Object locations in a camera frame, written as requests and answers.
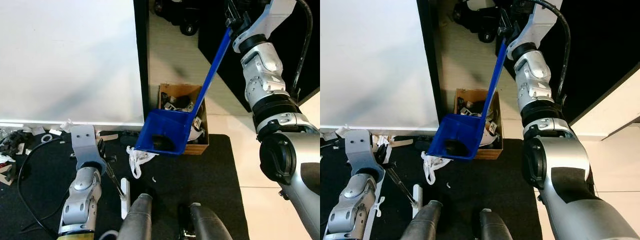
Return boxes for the white brush with black handle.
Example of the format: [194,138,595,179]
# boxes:
[102,165,131,220]
[389,167,424,219]

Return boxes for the blue long-handled dustpan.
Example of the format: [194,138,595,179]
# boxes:
[133,26,235,157]
[426,37,510,162]

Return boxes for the black floor mat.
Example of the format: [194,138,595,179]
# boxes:
[0,131,250,240]
[320,137,544,240]

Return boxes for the black wheeled machine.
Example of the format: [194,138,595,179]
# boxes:
[452,0,502,44]
[152,0,202,37]

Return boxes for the white crumpled cloth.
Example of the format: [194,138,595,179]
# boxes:
[126,145,159,180]
[420,151,452,186]

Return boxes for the black cabinet door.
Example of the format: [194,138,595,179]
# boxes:
[197,0,321,114]
[492,0,640,127]

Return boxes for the black rubbish lump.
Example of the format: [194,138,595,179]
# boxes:
[443,139,469,157]
[151,134,177,152]

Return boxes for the grey left robot leg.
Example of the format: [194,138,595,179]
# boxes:
[116,193,154,240]
[399,200,444,240]

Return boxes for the grey robot leg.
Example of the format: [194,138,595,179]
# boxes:
[188,202,234,240]
[399,200,444,240]
[116,193,154,240]
[478,208,516,240]

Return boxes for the brown cardboard box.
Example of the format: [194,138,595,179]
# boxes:
[453,88,505,161]
[158,82,210,156]

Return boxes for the black robot spare parts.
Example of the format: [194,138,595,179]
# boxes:
[165,97,196,112]
[460,102,488,117]

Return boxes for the white robot shell part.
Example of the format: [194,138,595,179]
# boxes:
[479,119,502,149]
[186,116,207,145]

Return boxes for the dark tangled rubbish pile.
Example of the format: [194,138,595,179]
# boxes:
[0,129,27,157]

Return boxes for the grey right robot leg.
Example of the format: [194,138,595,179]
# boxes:
[188,202,234,240]
[478,208,516,240]

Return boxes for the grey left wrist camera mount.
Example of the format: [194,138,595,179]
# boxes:
[344,129,384,177]
[70,124,104,169]

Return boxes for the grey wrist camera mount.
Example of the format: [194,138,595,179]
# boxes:
[70,124,104,169]
[344,129,384,177]
[232,0,298,51]
[506,0,564,60]

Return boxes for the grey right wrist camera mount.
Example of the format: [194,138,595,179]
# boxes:
[506,0,564,60]
[232,0,298,51]

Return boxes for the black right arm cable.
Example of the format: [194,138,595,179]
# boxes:
[290,0,315,98]
[530,0,572,107]

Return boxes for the black door frame strip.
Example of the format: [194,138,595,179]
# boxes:
[416,0,442,133]
[132,0,151,127]

